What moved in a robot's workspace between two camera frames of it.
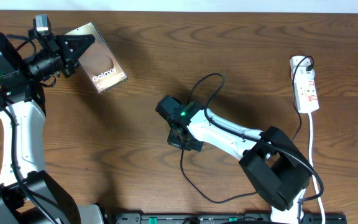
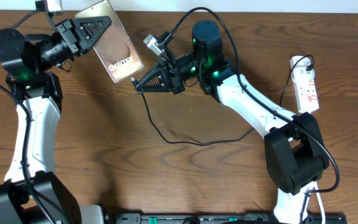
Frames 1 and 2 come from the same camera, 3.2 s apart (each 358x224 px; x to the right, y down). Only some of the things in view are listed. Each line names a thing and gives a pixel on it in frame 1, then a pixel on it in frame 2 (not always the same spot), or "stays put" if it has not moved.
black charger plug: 309,68 stays put
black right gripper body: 186,144 to 176,74
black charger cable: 293,94 to 158,127
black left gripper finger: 76,45 to 89,30
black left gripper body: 53,45 to 68,40
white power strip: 305,84 stays put
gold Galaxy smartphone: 98,61 to 114,47
